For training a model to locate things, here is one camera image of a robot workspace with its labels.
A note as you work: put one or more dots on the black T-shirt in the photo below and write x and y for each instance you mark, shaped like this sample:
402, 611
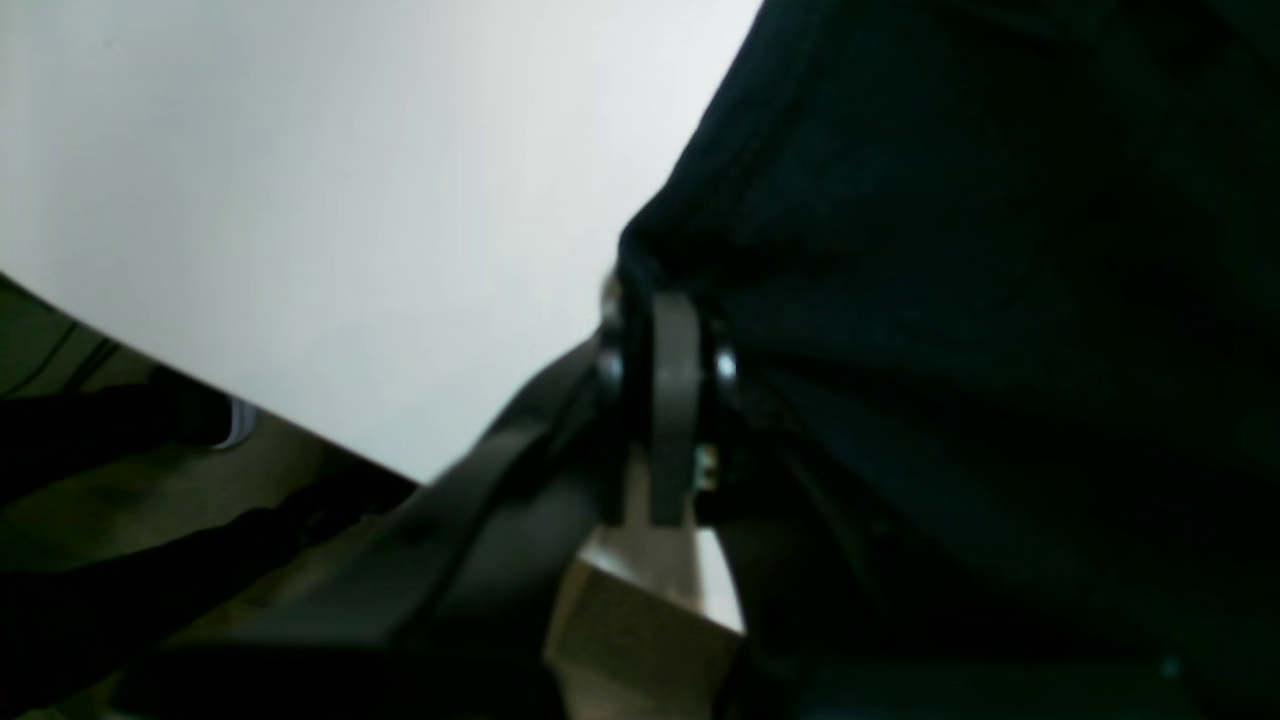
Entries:
1015, 264

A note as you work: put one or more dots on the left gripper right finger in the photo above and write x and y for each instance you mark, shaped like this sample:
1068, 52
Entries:
695, 393

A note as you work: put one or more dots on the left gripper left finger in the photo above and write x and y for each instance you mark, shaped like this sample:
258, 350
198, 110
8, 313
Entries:
444, 615

